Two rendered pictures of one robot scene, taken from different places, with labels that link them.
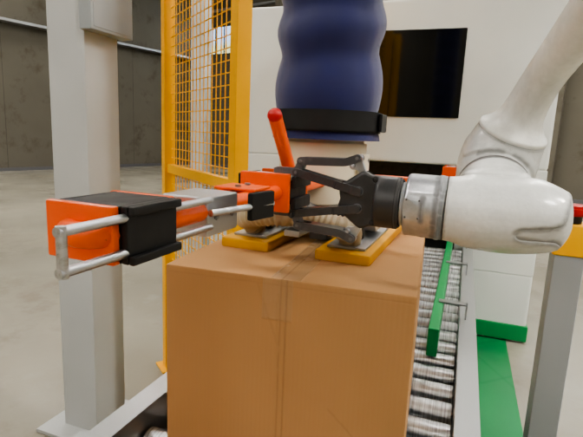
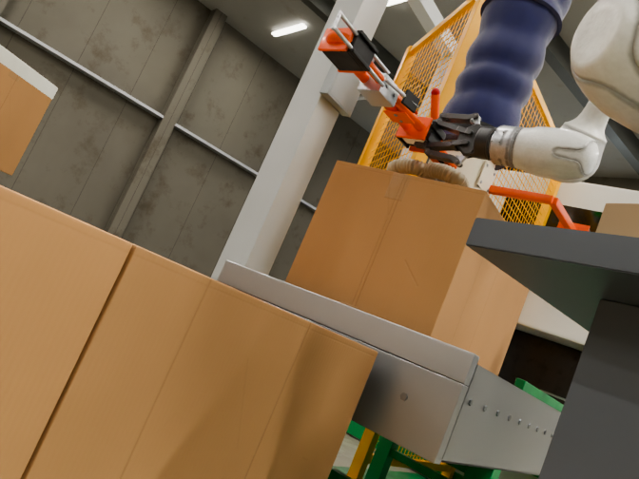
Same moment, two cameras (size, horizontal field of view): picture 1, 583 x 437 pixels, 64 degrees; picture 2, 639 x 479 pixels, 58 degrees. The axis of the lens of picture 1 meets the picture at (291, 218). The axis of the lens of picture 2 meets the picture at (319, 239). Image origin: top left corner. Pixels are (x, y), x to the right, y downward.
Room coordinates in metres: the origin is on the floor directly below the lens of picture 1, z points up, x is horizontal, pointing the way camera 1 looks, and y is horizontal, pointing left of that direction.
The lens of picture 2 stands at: (-0.60, -0.28, 0.54)
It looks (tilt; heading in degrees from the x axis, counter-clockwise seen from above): 8 degrees up; 18
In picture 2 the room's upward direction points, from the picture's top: 23 degrees clockwise
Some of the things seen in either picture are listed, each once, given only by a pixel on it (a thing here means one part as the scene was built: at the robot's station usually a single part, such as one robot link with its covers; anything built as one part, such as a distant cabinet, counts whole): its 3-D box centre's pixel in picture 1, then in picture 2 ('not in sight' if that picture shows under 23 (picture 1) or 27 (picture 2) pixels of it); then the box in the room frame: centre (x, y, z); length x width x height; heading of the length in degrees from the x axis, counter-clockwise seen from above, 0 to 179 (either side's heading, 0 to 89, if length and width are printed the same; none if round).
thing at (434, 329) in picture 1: (454, 271); (578, 424); (1.99, -0.73, 0.60); 1.60 x 0.11 x 0.09; 160
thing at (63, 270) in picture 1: (196, 221); (379, 67); (0.45, 0.09, 1.08); 0.31 x 0.03 x 0.05; 158
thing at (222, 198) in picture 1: (200, 211); (378, 89); (0.55, 0.11, 1.07); 0.07 x 0.07 x 0.04; 68
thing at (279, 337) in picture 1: (320, 328); (418, 286); (0.97, -0.08, 0.75); 0.60 x 0.40 x 0.40; 163
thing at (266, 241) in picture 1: (279, 222); not in sight; (1.01, 0.02, 0.97); 0.34 x 0.10 x 0.05; 158
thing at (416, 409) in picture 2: not in sight; (308, 356); (0.65, 0.05, 0.48); 0.70 x 0.03 x 0.15; 70
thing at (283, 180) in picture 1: (274, 189); (420, 135); (0.75, 0.03, 1.08); 0.10 x 0.08 x 0.06; 68
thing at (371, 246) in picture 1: (364, 231); not in sight; (0.94, -0.15, 0.97); 0.34 x 0.10 x 0.05; 158
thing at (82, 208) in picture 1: (114, 224); (346, 50); (0.42, 0.16, 1.08); 0.08 x 0.07 x 0.05; 158
